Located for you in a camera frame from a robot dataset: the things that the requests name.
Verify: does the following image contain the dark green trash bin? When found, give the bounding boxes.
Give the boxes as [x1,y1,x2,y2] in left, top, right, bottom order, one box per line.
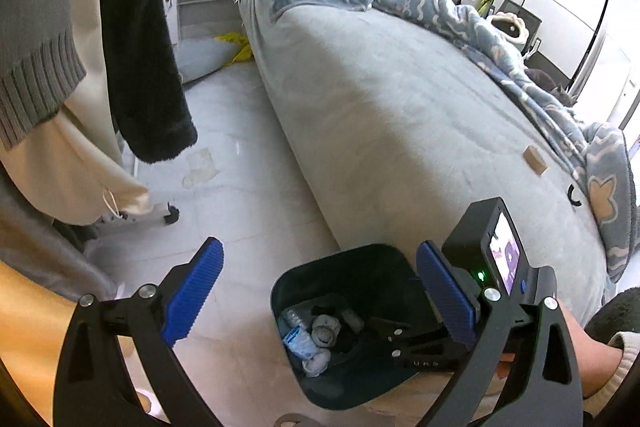
[270,244,458,411]

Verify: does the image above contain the person's right hand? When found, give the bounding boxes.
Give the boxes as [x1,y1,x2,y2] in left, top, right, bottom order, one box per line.
[559,303,623,399]

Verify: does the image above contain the white rolling clothes rack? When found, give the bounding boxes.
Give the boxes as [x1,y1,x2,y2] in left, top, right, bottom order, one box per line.
[94,187,181,228]

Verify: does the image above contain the small cardboard piece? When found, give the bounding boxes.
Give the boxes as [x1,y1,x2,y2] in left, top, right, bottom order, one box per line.
[523,145,548,176]

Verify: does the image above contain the cream beige coat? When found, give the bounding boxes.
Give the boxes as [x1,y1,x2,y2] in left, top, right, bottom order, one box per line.
[1,0,151,225]

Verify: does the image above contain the blue cloud pattern blanket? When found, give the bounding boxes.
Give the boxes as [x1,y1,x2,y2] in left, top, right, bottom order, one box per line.
[372,0,638,283]

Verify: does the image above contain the black fleece garment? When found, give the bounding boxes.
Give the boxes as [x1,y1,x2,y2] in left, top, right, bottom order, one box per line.
[100,0,198,164]

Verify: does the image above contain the grey cat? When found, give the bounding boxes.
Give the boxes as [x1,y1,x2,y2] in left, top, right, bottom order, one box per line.
[525,68,576,107]

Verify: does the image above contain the grey padded stool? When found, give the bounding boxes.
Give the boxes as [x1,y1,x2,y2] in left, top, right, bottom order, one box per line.
[175,37,232,84]

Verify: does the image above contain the yellow cloth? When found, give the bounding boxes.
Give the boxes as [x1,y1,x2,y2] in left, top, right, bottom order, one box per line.
[215,31,254,66]

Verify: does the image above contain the white plush cat bed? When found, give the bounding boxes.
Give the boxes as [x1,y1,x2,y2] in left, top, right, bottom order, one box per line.
[487,12,529,53]

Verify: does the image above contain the grey knit sweater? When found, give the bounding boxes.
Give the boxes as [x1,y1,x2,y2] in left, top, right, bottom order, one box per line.
[1,0,86,150]

